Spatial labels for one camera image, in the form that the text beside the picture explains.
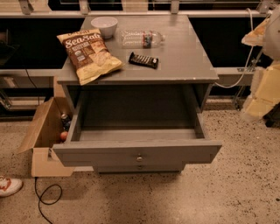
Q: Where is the grey top drawer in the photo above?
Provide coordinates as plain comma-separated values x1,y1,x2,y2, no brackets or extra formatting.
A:
53,85,221,168

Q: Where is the grey drawer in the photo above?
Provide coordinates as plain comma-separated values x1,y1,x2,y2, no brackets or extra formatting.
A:
53,85,221,168
94,164,185,173

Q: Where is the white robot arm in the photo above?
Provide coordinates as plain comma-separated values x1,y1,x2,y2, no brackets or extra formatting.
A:
241,5,280,122

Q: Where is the grey wooden drawer cabinet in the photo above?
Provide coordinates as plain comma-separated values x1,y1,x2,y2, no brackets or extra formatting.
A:
56,15,220,173

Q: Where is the metal knob top drawer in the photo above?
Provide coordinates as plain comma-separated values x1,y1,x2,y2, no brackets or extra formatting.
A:
136,154,143,162

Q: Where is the grey lower drawer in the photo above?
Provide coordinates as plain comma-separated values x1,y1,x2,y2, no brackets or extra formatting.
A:
94,164,185,173

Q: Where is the dark chocolate bar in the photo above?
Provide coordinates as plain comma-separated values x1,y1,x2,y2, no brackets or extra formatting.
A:
129,52,158,69

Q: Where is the clear plastic water bottle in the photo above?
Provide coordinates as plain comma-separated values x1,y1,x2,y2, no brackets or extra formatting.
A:
120,31,165,49

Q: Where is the white bowl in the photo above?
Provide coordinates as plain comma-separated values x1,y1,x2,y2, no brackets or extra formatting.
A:
91,17,118,39

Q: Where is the sea salt chips bag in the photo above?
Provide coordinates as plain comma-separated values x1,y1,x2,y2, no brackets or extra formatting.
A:
57,29,123,86

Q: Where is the soda can in box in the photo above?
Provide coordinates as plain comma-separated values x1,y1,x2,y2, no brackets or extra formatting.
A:
60,113,71,125

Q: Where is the orange fruit in box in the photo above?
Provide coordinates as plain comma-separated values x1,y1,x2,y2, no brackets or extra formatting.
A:
60,131,68,142

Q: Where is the open cardboard box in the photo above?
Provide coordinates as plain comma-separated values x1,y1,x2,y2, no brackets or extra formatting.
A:
17,97,74,177

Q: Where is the white and orange shoe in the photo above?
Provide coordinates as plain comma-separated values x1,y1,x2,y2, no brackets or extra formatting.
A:
0,176,23,198

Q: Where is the white hanging cable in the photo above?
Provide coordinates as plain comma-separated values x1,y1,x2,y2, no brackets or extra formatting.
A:
214,7,256,89

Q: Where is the black floor cable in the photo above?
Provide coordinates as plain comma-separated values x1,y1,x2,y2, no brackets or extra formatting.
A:
34,176,63,224

